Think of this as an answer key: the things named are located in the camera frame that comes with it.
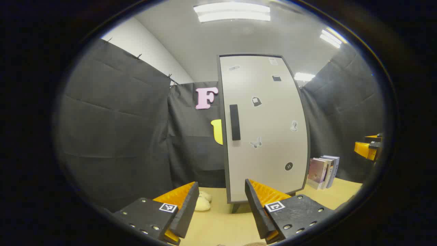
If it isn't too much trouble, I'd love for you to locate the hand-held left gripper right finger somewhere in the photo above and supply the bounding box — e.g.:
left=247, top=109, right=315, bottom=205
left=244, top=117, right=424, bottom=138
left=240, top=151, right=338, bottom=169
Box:
left=245, top=179, right=335, bottom=244

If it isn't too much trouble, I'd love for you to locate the grey blue book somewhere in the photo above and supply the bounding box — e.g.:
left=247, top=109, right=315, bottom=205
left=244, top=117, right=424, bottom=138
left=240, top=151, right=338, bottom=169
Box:
left=324, top=155, right=340, bottom=188

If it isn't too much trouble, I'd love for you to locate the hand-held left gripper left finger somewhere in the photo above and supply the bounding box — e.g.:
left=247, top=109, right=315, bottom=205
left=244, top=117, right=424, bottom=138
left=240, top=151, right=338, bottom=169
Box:
left=113, top=181, right=200, bottom=246

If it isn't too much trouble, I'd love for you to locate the ceiling light panel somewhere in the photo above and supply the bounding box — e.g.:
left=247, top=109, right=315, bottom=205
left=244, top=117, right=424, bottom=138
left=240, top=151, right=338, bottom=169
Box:
left=320, top=27, right=347, bottom=49
left=294, top=72, right=316, bottom=82
left=193, top=3, right=271, bottom=23

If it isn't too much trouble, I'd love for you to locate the white spine book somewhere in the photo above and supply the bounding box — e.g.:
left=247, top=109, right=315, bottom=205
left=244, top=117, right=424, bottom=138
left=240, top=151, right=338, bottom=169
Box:
left=321, top=156, right=334, bottom=189

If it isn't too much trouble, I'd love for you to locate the white cabinet door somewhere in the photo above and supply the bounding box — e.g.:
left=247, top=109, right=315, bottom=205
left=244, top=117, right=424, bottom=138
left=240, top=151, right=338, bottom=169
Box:
left=218, top=55, right=310, bottom=204

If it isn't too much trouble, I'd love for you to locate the black door handle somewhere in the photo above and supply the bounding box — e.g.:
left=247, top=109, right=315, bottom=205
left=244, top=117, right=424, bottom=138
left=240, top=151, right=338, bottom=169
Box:
left=229, top=104, right=241, bottom=141

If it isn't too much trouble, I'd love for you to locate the cream plush toy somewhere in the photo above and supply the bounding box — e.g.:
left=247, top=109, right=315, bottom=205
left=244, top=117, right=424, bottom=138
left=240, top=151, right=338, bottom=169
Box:
left=195, top=191, right=213, bottom=211

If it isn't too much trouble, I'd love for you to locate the grey cabinet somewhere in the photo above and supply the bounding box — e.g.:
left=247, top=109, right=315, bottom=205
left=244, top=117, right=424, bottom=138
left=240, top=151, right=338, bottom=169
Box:
left=216, top=53, right=311, bottom=214

